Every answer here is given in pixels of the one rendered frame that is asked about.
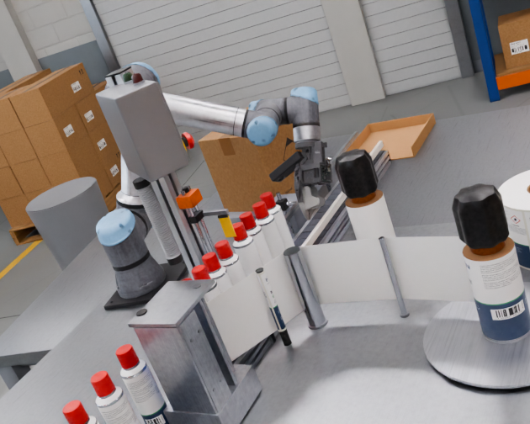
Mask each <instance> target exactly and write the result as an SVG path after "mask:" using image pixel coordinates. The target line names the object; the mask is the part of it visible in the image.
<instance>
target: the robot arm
mask: <svg viewBox="0 0 530 424"><path fill-rule="evenodd" d="M128 66H131V68H132V70H133V73H134V74H135V73H137V72H139V73H140V74H141V75H142V77H143V79H145V80H147V81H154V82H159V84H160V86H161V82H160V78H159V76H158V74H157V72H156V71H155V70H154V69H153V68H152V67H151V66H149V65H147V64H146V63H142V62H134V63H131V64H129V65H126V66H124V67H123V68H125V67H128ZM163 94H164V97H165V99H166V101H167V105H168V107H169V109H170V111H171V113H172V117H173V119H174V121H175V124H176V125H184V126H188V127H193V128H197V129H201V130H209V131H214V132H218V133H222V134H227V135H234V136H239V137H244V138H247V139H249V141H250V142H251V143H253V144H254V145H256V146H266V145H268V144H270V143H271V142H272V141H273V140H274V138H275V137H276V135H277V133H278V127H279V126H280V125H290V124H293V132H294V143H295V149H296V150H302V152H300V151H297V152H295V153H294V154H293V155H292V156H291V157H290V158H288V159H287V160H286V161H285V162H284V163H282V164H281V165H280V166H279V167H277V168H276V169H275V170H274V171H273V172H271V173H270V174H269V177H270V178H271V180H272V181H273V182H282V181H283V180H284V179H285V178H286V177H287V176H288V175H289V174H291V173H292V172H293V171H294V190H295V194H296V197H297V200H298V203H299V206H300V208H301V210H302V213H303V215H304V216H305V218H306V219H307V220H310V219H311V216H312V211H313V209H317V208H319V207H321V206H323V205H324V204H325V203H326V200H325V199H324V198H322V197H321V196H319V195H318V190H317V188H316V187H315V185H317V184H318V185H327V184H328V183H332V174H331V164H330V161H329V159H328V158H327V159H328V161H329V163H328V162H327V161H326V156H325V148H326V147H327V142H324V143H323V142H322V141H321V129H320V117H319V103H318V96H317V91H316V89H314V88H313V87H296V88H294V89H292V90H291V94H290V97H287V98H272V99H260V100H257V101H252V102H250V103H249V106H248V107H249V109H242V108H237V107H232V106H228V105H224V104H219V103H211V102H207V101H203V100H198V99H194V98H186V97H182V96H178V95H173V94H169V93H163ZM139 177H140V176H138V175H136V174H134V173H133V172H131V171H129V170H128V168H127V166H126V164H125V161H124V158H123V157H122V155H121V190H120V191H119V192H118V193H117V195H116V210H114V211H112V212H110V213H108V214H106V216H104V217H103V218H102V219H101V220H100V221H99V222H98V224H97V226H96V232H97V234H98V239H99V241H100V243H101V244H102V246H103V249H104V250H105V252H106V254H107V256H108V258H109V261H110V262H111V264H112V267H113V269H114V272H115V280H116V288H117V291H118V293H119V296H120V297H121V298H124V299H133V298H136V297H140V296H142V295H144V294H148V293H150V292H151V291H152V290H154V289H156V288H157V287H158V286H160V285H161V284H162V283H163V281H164V280H165V278H166V274H165V272H164V269H163V267H162V266H161V265H159V264H158V263H157V261H156V260H155V259H154V258H153V257H152V256H151V254H150V252H149V250H148V248H147V246H146V243H145V241H144V240H145V238H146V236H147V234H148V232H149V231H150V229H151V228H152V224H151V222H150V220H149V217H148V215H147V213H146V210H145V208H144V206H143V204H142V202H141V201H142V200H140V196H139V194H138V193H137V191H138V190H136V189H135V187H134V184H133V183H132V182H133V181H134V180H135V179H137V178H139Z"/></svg>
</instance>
